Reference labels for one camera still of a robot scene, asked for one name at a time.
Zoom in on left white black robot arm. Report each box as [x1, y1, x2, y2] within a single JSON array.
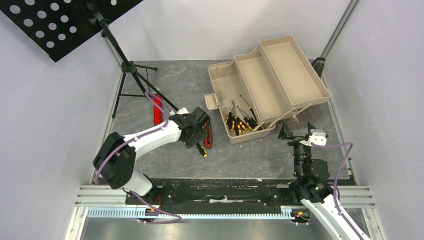
[[93, 107, 210, 204]]

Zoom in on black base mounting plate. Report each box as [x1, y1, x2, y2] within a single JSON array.
[[144, 178, 323, 215]]

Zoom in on black perforated music stand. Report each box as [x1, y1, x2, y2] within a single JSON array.
[[0, 0, 178, 112]]

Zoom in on aluminium frame rail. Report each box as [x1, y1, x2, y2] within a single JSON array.
[[64, 33, 160, 240]]

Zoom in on screwdriver black handle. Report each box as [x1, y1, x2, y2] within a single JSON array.
[[240, 95, 258, 121]]

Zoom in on beige plastic tool box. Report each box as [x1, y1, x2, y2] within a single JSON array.
[[204, 35, 331, 144]]

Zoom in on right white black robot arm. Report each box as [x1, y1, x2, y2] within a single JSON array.
[[278, 121, 370, 240]]

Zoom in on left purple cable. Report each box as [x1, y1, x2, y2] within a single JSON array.
[[93, 91, 183, 225]]

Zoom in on red cylindrical object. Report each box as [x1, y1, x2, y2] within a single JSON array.
[[153, 94, 164, 126]]

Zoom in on black metronome clear cover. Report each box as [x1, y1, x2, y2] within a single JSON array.
[[311, 57, 326, 78]]

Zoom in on screwdriver yellow black sideways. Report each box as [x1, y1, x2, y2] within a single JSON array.
[[226, 100, 235, 132]]

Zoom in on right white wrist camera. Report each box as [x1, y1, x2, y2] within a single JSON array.
[[301, 129, 328, 146]]

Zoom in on red black utility knife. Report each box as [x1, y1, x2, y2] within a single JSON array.
[[203, 120, 213, 149]]

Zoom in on screwdriver yellow black extra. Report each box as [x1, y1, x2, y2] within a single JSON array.
[[236, 116, 248, 131]]

